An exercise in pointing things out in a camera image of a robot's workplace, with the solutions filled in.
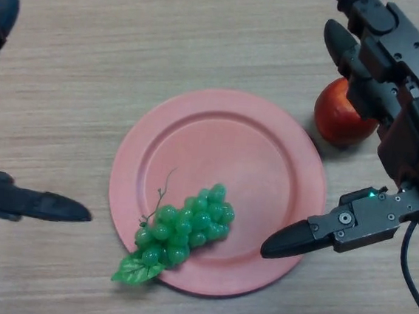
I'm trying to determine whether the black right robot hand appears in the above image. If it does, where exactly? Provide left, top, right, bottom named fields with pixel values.
left=260, top=0, right=419, bottom=273

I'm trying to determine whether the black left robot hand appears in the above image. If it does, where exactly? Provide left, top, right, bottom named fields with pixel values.
left=0, top=0, right=114, bottom=229

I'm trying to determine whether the green plastic grape bunch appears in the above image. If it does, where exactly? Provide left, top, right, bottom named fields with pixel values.
left=110, top=161, right=239, bottom=295

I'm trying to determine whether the pink round plate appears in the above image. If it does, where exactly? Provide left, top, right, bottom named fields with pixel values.
left=99, top=78, right=338, bottom=307

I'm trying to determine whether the red apple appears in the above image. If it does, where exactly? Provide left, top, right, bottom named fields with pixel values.
left=310, top=74, right=384, bottom=150

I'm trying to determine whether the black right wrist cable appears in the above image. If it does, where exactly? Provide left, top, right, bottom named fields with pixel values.
left=394, top=219, right=419, bottom=314

